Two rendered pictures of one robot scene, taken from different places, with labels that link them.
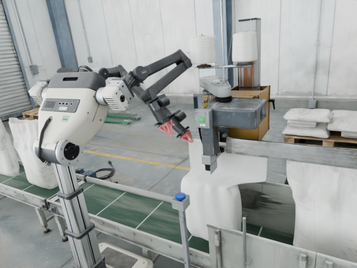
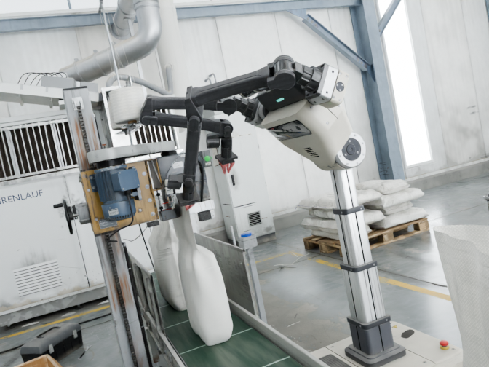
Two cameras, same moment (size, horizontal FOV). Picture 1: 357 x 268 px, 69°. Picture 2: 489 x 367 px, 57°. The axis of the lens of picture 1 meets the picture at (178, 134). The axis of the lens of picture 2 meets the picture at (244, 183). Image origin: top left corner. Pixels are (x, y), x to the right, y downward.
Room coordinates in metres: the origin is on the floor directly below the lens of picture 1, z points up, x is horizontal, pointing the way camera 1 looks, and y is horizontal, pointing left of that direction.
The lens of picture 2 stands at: (3.13, 1.49, 1.27)
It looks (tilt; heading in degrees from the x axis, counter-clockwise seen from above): 4 degrees down; 217
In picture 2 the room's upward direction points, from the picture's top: 11 degrees counter-clockwise
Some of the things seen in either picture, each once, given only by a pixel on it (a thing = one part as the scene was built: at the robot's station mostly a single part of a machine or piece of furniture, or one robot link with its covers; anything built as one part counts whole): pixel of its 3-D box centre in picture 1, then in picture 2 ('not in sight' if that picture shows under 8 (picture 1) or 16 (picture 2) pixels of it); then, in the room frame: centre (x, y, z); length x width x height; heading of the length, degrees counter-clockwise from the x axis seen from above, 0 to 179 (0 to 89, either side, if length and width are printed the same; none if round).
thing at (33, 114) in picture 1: (54, 109); not in sight; (6.47, 3.02, 0.36); 1.20 x 0.82 x 0.14; 145
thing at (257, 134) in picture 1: (245, 112); (117, 196); (1.67, -0.46, 1.18); 0.34 x 0.25 x 0.31; 149
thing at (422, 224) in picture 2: not in sight; (364, 233); (-1.78, -0.65, 0.07); 1.20 x 0.82 x 0.14; 151
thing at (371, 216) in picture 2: not in sight; (351, 220); (-1.42, -0.62, 0.32); 0.66 x 0.43 x 0.15; 151
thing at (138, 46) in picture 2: not in sight; (129, 47); (-0.55, -2.60, 2.77); 1.85 x 0.55 x 1.37; 59
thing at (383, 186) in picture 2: not in sight; (378, 187); (-2.07, -0.50, 0.56); 0.67 x 0.43 x 0.15; 59
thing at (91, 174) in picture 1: (82, 175); not in sight; (2.66, 1.12, 0.35); 0.30 x 0.15 x 0.15; 59
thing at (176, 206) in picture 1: (180, 201); (247, 241); (1.28, 0.02, 0.81); 0.08 x 0.08 x 0.06; 59
